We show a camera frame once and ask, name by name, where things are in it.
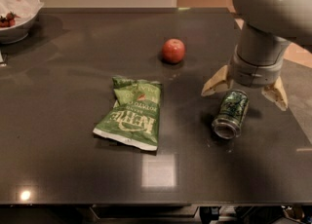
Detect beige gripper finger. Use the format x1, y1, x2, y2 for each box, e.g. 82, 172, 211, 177
201, 65, 233, 96
261, 78, 289, 111

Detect green soda can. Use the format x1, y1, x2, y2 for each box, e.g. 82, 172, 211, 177
212, 90, 249, 139

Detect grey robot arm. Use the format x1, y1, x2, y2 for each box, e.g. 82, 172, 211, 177
202, 0, 312, 110

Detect red apple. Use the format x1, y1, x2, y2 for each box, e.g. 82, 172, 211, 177
162, 39, 185, 64

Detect green kettle chips bag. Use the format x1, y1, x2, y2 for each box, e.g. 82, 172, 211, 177
93, 76, 162, 151

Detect red strawberries in bowl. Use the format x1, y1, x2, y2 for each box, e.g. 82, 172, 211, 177
0, 12, 18, 28

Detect white bowl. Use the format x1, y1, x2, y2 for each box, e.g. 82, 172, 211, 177
0, 12, 39, 44

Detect white napkin in bowl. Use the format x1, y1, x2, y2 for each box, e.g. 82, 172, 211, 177
0, 0, 43, 19

